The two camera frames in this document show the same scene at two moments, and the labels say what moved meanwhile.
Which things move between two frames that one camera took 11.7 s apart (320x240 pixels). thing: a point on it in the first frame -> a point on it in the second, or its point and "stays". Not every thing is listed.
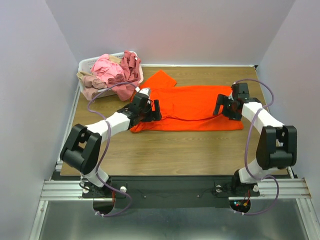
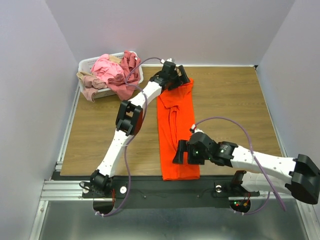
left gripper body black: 146,115 -> 175,81
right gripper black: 227,107 -> 185,152
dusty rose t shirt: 130,64 stays
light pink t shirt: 105,70 stays
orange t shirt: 186,108 -> 175,123
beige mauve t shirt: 89,84 stays
